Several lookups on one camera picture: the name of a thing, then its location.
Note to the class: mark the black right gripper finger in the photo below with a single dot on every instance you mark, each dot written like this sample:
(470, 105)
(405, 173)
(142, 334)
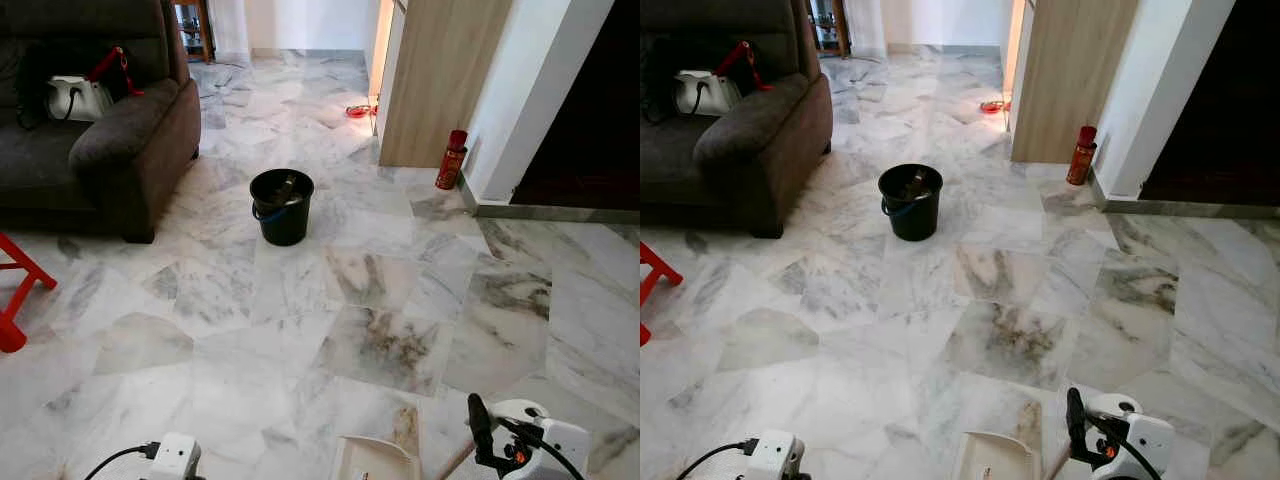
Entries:
(1077, 425)
(482, 430)

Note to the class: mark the red floor bowl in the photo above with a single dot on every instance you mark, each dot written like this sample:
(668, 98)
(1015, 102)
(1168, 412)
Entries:
(358, 111)
(992, 106)

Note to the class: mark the red metal stool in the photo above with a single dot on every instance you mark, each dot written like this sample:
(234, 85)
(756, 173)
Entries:
(655, 268)
(20, 268)

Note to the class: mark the red spray can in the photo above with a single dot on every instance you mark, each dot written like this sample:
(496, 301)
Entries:
(451, 165)
(1081, 160)

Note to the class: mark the black plastic bucket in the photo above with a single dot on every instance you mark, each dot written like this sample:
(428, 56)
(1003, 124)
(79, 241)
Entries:
(910, 215)
(282, 220)

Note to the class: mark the light wooden cabinet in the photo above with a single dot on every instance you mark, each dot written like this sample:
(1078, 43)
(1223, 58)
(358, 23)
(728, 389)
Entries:
(440, 80)
(1070, 80)

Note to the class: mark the dark brown fabric sofa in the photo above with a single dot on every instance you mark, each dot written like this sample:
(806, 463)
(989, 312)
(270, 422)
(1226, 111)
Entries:
(760, 140)
(120, 150)

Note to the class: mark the dark wooden display shelf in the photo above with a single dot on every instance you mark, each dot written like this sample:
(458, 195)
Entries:
(828, 22)
(192, 25)

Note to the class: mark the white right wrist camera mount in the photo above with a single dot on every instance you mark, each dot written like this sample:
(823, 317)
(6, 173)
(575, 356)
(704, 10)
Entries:
(1145, 430)
(555, 435)

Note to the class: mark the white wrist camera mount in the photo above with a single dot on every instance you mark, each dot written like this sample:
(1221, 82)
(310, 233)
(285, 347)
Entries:
(1145, 430)
(555, 435)
(772, 458)
(175, 458)

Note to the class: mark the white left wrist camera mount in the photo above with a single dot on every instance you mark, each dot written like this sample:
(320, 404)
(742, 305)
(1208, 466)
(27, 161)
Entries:
(772, 458)
(175, 458)

